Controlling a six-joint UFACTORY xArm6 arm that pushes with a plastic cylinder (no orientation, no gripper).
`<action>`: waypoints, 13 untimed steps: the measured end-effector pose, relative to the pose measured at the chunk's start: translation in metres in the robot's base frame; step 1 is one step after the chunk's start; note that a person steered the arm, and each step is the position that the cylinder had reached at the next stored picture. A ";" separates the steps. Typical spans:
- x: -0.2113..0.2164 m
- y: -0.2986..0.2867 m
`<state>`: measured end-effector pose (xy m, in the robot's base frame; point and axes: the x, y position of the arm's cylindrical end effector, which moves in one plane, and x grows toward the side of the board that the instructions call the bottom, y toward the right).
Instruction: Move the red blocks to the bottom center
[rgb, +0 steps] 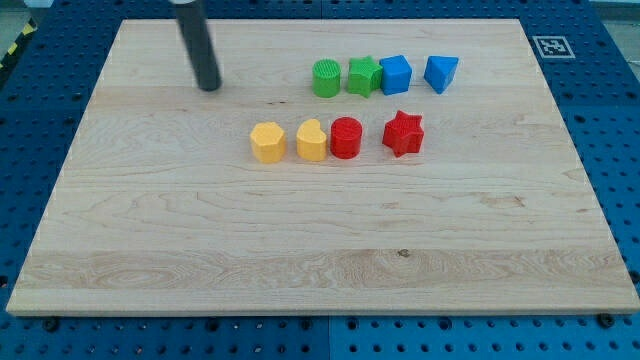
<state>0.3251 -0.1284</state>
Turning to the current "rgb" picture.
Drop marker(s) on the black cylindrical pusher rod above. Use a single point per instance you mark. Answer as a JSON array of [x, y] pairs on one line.
[[192, 21]]

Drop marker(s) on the green cylinder block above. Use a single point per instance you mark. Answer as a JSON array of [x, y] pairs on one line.
[[326, 78]]

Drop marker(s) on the yellow hexagon block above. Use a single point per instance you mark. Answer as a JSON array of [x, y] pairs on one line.
[[268, 142]]

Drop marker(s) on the yellow heart block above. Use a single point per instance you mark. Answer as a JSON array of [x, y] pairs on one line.
[[311, 141]]

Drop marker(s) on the green star block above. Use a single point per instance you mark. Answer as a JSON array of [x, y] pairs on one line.
[[364, 76]]

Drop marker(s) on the red cylinder block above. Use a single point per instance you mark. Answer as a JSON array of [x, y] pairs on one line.
[[346, 135]]

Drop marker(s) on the light wooden board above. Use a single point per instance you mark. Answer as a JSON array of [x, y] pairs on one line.
[[161, 208]]

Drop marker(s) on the blue cube block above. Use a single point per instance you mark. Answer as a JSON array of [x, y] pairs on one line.
[[396, 75]]

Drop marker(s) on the red star block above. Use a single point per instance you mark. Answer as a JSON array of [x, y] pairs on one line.
[[404, 133]]

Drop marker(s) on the blue triangular prism block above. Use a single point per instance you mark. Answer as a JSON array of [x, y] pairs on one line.
[[440, 72]]

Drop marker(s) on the black bolt left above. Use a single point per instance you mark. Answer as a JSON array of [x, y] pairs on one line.
[[50, 324]]

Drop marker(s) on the black bolt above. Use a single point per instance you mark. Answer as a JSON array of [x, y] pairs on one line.
[[605, 320], [50, 324]]

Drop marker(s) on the white fiducial marker tag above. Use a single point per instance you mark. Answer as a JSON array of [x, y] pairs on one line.
[[553, 47]]

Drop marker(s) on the black bolt right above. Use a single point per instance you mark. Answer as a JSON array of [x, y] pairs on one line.
[[605, 320]]

